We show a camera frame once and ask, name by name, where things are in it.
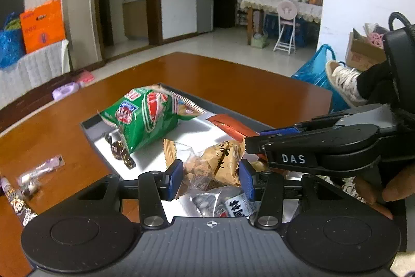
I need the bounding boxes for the wooden kitchen counter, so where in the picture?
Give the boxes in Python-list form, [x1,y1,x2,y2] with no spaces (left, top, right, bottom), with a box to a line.
[122,0,149,39]

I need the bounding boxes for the dining table with lace cloth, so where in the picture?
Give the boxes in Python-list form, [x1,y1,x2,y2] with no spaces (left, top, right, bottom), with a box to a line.
[239,0,323,45]

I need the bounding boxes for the grey cardboard box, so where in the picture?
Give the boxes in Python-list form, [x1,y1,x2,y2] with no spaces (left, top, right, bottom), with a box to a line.
[80,82,303,224]

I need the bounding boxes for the green basket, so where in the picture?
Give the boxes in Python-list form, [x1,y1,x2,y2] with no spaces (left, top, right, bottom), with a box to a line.
[251,33,269,49]

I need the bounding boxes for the green snack bag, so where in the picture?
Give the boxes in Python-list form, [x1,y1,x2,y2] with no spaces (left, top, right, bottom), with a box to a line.
[97,85,206,154]

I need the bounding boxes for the white checked cloth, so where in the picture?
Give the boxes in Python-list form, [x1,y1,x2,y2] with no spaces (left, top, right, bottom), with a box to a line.
[0,39,71,109]

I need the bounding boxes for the blue plastic stools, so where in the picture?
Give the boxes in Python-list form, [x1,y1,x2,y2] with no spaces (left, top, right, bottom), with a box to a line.
[263,15,312,48]

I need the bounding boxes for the orange snack packet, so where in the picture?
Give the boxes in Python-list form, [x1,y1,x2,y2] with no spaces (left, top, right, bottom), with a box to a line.
[206,114,271,143]

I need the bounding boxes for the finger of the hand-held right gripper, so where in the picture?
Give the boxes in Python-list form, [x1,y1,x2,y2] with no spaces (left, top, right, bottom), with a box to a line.
[244,124,378,163]
[259,112,355,136]

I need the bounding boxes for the clear purple snack packet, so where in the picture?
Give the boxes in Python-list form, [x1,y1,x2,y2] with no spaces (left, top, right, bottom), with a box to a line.
[16,154,65,196]

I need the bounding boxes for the clear seed packet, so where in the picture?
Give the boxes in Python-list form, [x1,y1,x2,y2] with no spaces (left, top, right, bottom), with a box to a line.
[190,188,227,217]

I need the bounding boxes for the tan snack packet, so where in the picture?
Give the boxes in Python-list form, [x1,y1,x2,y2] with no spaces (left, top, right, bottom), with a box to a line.
[164,139,246,191]

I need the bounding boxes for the white pink folding chair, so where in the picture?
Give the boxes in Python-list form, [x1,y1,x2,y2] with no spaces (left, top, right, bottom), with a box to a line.
[273,1,299,54]

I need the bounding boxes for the purple slipper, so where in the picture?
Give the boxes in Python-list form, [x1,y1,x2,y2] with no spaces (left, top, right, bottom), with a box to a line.
[52,82,80,101]

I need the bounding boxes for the pink slipper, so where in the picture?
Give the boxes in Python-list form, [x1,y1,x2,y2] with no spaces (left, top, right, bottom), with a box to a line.
[73,70,95,87]

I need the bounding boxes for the person's right hand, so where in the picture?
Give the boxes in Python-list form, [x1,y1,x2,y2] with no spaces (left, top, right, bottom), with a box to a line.
[354,163,415,220]

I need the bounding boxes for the blue plastic bag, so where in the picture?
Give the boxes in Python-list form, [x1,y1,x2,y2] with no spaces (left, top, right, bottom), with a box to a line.
[291,44,354,112]
[0,11,26,69]

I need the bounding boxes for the person's white patterned shoe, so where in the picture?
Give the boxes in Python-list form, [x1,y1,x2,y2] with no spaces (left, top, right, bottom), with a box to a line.
[325,59,368,108]

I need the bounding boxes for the person's black trouser leg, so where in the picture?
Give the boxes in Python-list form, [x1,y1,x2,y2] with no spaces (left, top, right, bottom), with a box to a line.
[357,60,394,106]

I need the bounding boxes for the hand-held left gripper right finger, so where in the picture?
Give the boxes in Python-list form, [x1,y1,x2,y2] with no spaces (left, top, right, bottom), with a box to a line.
[239,159,345,230]

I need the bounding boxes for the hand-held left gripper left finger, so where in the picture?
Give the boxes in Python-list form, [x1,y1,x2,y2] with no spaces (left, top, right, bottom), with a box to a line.
[77,159,184,229]

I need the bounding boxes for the dark striped snack stick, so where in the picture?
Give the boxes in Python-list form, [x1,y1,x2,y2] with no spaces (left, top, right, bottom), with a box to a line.
[0,178,38,227]

